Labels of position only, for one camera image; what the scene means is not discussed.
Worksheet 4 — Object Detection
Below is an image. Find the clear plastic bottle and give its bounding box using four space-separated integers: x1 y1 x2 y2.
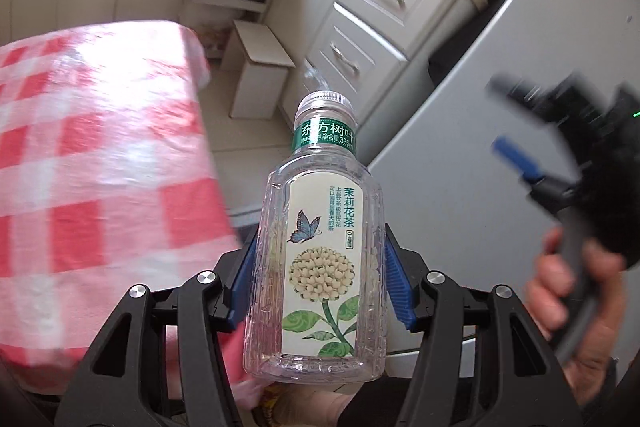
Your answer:
243 90 387 385

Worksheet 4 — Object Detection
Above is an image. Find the right hand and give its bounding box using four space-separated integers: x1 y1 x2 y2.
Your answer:
525 228 627 405

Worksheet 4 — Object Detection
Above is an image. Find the white step stool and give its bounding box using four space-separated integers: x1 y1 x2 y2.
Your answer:
220 20 295 120

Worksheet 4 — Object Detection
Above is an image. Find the red checkered tablecloth table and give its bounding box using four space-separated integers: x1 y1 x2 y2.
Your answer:
1 20 238 395

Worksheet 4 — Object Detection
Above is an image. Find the yellow patterned slipper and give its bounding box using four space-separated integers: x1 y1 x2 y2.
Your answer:
257 380 362 427

